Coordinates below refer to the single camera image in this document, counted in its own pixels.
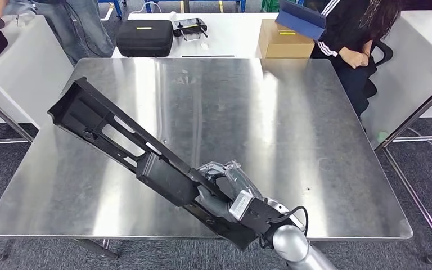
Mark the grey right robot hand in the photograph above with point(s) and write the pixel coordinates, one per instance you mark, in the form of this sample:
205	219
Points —
238	182

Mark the long black plastic part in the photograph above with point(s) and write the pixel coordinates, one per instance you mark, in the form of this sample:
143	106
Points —
164	179

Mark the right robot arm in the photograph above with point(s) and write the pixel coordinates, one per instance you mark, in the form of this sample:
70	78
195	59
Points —
290	242

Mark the stainless steel workbench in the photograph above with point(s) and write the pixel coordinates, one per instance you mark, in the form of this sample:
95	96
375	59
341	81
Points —
275	149

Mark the white table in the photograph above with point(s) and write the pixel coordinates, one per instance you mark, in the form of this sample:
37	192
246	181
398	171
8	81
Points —
219	44

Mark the cardboard box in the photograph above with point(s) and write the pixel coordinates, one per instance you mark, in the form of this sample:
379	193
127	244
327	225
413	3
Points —
283	44

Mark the black remote controller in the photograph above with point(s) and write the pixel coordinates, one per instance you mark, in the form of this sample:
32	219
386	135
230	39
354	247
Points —
190	26

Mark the black carrying case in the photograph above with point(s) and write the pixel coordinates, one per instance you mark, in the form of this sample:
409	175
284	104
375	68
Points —
145	39

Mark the blue tablet case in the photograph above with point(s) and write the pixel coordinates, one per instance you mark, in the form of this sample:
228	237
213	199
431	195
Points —
300	20

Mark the green object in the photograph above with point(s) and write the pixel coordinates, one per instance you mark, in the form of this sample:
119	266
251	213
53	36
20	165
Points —
270	5

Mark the seated person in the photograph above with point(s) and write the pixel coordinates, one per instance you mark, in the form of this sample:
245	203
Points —
342	22

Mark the black office chair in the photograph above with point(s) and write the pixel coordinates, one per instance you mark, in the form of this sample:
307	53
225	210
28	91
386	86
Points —
385	52

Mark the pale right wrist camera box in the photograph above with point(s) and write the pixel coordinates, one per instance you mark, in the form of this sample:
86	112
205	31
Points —
240	205

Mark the steel table frame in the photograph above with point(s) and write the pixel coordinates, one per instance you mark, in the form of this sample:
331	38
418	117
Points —
0	111

